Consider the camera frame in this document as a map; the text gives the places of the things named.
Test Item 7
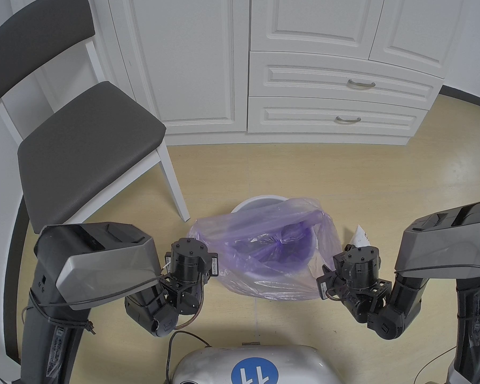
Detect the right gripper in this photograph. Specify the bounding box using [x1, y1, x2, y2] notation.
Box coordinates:
[317, 271, 345, 301]

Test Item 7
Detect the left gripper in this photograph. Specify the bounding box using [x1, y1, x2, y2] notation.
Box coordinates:
[203, 254, 221, 284]

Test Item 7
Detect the purple plastic bag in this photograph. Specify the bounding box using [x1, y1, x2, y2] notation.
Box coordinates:
[189, 196, 342, 301]

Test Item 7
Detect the white printed paper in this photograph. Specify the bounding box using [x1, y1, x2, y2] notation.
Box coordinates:
[350, 224, 371, 249]

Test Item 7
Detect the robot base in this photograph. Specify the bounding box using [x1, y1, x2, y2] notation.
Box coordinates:
[172, 342, 341, 384]

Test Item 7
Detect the white trash bin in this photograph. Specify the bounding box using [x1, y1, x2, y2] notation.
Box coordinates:
[229, 194, 321, 295]

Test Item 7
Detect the white chair with grey cushions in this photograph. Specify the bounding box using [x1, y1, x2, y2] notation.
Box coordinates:
[0, 0, 191, 235]

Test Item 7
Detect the white wardrobe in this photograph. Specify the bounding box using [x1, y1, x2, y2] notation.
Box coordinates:
[8, 0, 470, 147]

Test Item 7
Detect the black cable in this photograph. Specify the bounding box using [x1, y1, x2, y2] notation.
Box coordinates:
[166, 330, 214, 384]
[418, 346, 457, 384]

